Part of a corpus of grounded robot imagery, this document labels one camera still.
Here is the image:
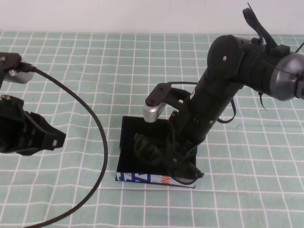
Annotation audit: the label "green white checkered tablecloth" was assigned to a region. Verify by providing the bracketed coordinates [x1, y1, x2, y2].
[0, 30, 304, 228]

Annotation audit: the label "black glasses case box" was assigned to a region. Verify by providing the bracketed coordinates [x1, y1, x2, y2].
[115, 115, 199, 190]

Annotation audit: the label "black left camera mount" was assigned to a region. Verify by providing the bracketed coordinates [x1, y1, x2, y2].
[0, 52, 22, 83]

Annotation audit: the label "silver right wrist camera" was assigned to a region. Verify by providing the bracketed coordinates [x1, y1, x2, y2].
[142, 101, 167, 123]

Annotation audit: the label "thin black gripper cable loop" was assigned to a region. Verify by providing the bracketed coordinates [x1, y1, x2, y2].
[216, 98, 237, 125]

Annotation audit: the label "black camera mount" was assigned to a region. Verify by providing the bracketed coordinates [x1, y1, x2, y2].
[145, 82, 190, 110]
[0, 52, 22, 83]

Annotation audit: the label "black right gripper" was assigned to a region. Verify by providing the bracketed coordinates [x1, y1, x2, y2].
[165, 92, 226, 179]

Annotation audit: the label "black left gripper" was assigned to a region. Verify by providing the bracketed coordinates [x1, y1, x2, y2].
[0, 94, 67, 157]

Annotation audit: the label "black arm cable harness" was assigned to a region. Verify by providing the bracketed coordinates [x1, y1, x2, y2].
[242, 1, 291, 57]

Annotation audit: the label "black framed glasses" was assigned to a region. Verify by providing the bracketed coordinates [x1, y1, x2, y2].
[133, 133, 205, 186]

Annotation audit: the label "thick black camera cable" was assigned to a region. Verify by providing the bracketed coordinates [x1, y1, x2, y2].
[20, 61, 109, 228]

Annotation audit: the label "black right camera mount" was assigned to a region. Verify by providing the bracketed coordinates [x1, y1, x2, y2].
[145, 82, 190, 110]

